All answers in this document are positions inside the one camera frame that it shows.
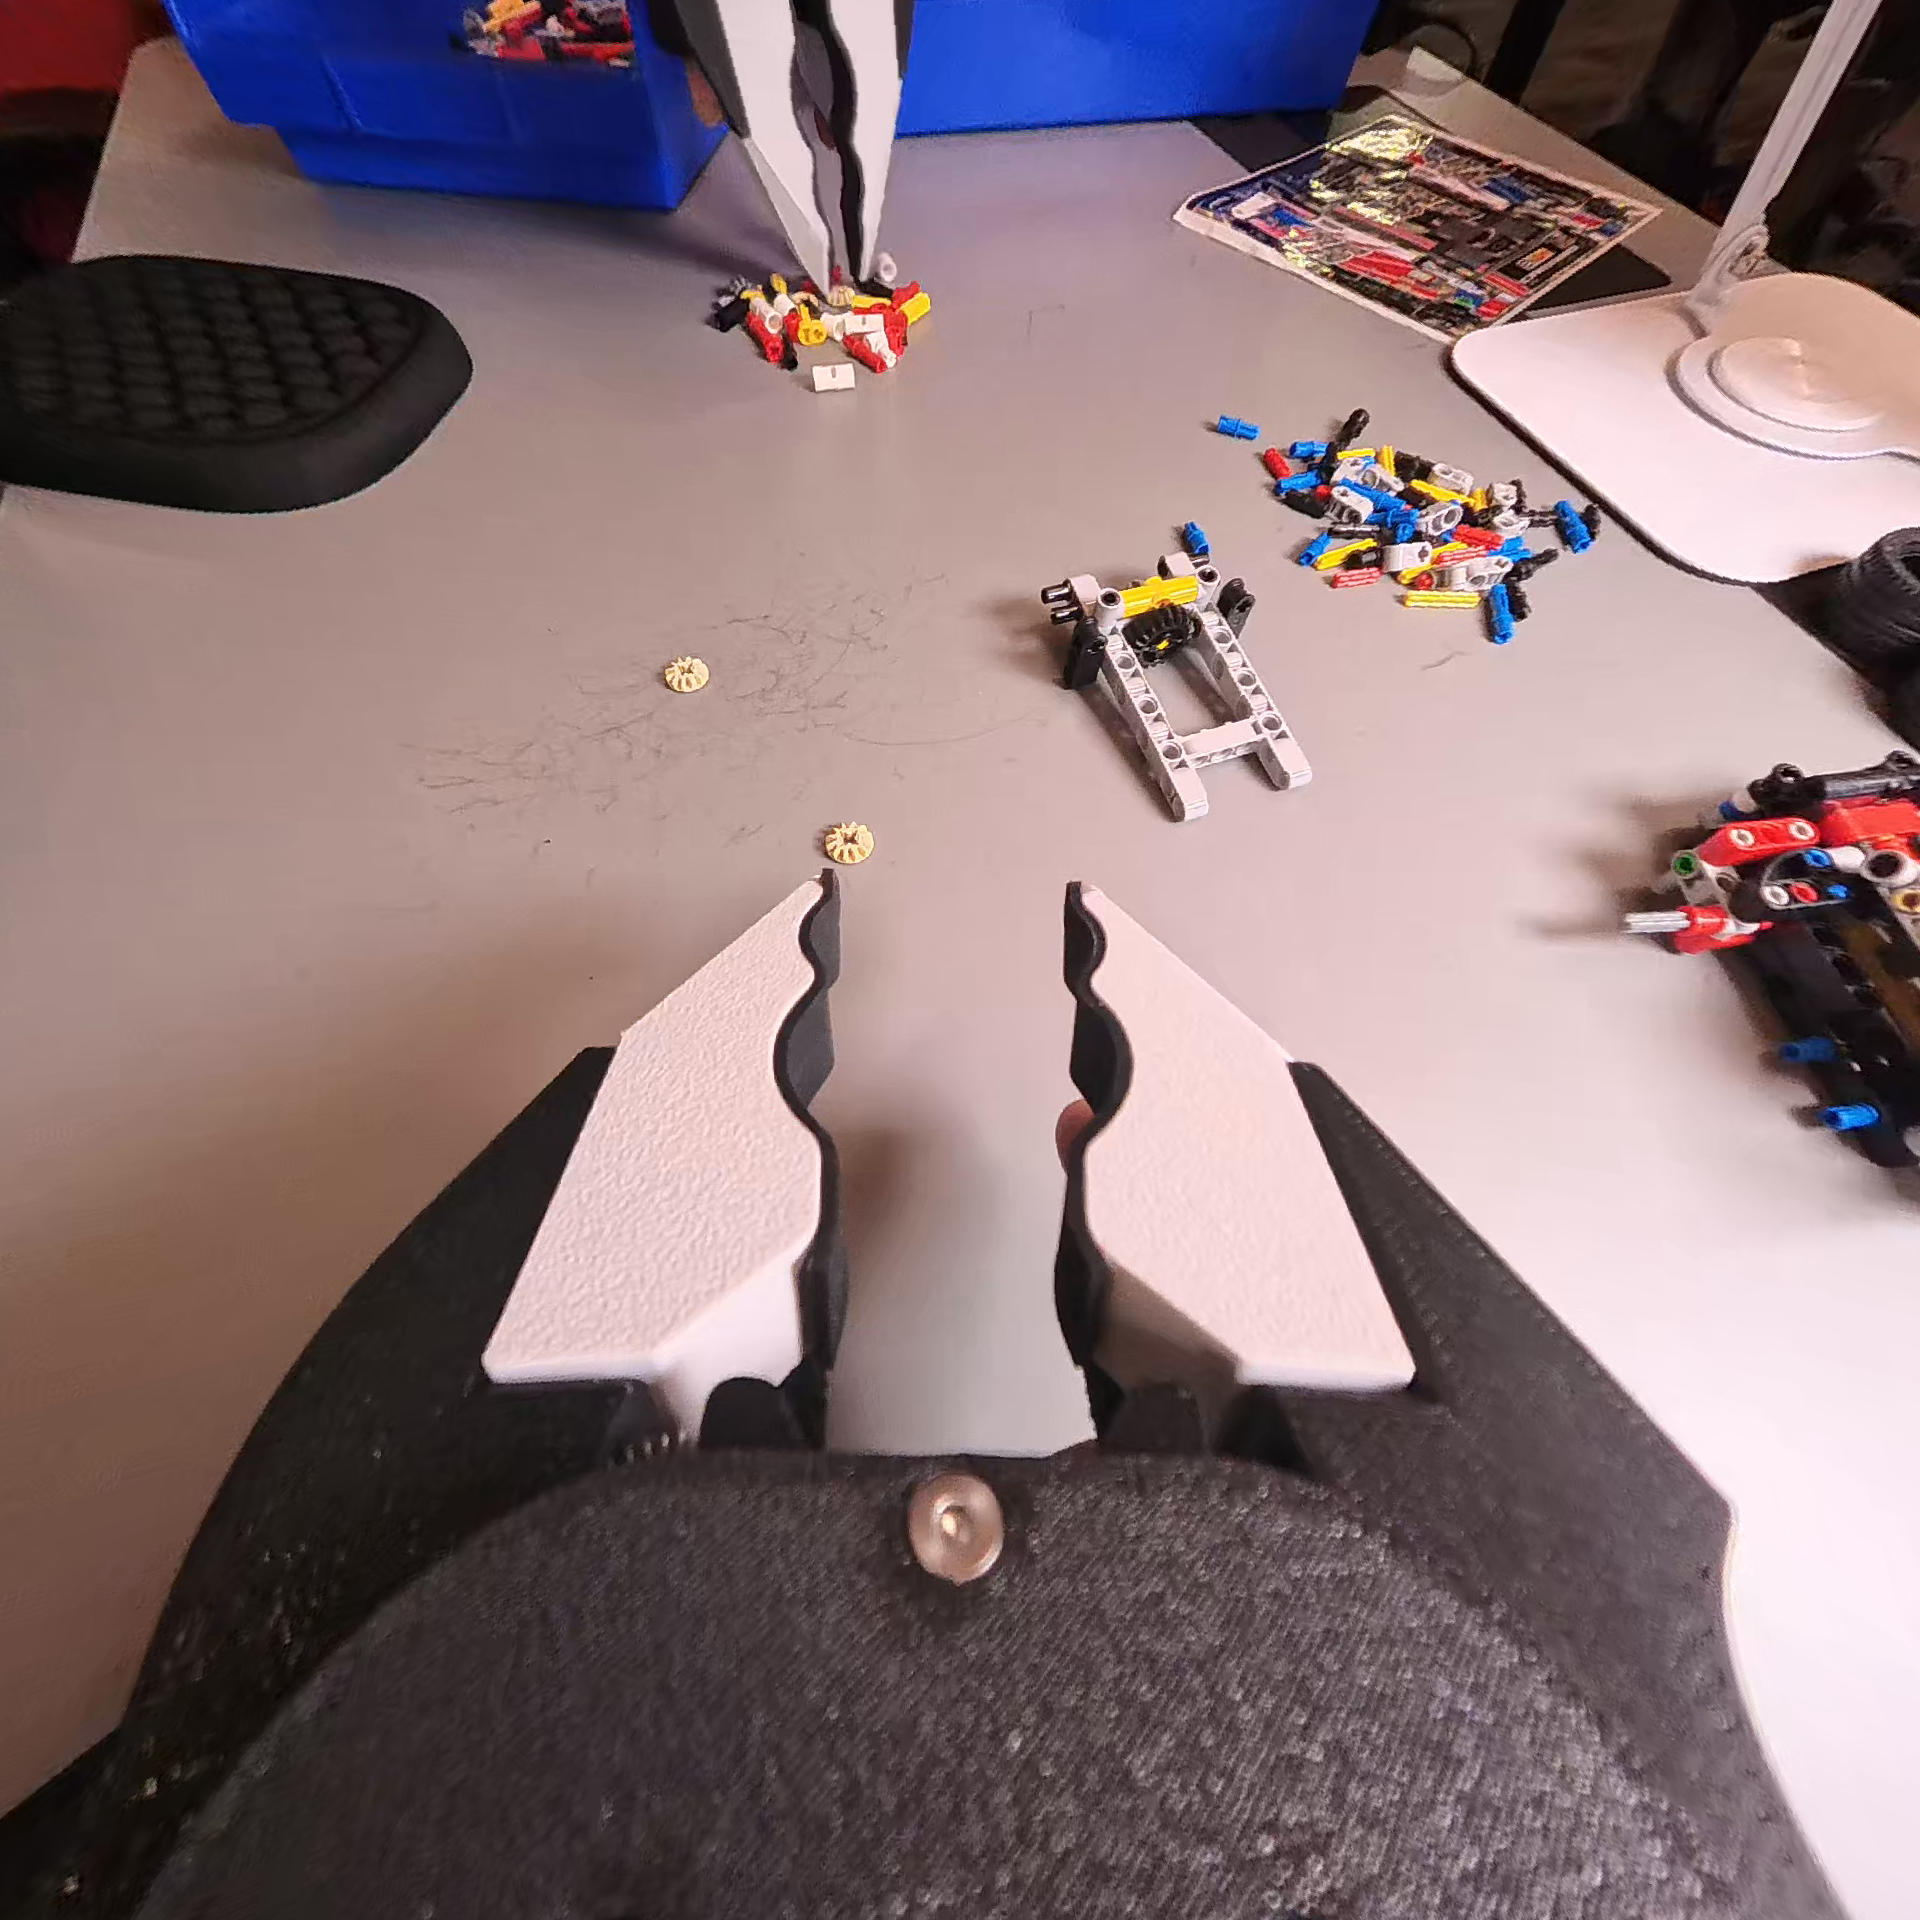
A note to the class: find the lego sticker sheet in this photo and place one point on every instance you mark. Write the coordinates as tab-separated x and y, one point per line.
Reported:
1425	224

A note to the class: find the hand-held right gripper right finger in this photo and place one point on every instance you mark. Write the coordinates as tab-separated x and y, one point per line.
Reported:
1230	1201

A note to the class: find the grey lego frame assembly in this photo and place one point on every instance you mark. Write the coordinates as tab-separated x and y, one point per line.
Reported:
1154	596

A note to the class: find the blue plastic bin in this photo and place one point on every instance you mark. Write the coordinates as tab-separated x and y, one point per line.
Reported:
1125	61

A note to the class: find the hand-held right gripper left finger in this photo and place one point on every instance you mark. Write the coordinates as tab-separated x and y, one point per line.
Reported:
675	1201

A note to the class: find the heap of blue yellow bricks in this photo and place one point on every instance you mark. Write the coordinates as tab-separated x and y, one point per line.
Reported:
1425	518

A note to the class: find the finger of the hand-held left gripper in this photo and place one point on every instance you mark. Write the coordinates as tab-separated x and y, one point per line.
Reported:
879	90
765	90

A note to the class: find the red black lego assembly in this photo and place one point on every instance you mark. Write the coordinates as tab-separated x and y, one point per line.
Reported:
1845	824

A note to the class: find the blue bin with picture label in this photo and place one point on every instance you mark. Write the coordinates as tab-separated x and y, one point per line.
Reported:
375	90

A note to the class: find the black rubber lego tyre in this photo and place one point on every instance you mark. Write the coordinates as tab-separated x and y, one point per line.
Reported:
1882	579

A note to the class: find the white lamp base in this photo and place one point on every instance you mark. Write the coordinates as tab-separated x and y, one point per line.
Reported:
1590	405

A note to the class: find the pile of small lego pieces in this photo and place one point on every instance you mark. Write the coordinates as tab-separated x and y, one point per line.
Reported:
780	323

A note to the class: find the tan lego gear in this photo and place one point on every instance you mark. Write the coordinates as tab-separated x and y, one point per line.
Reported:
849	843
687	674

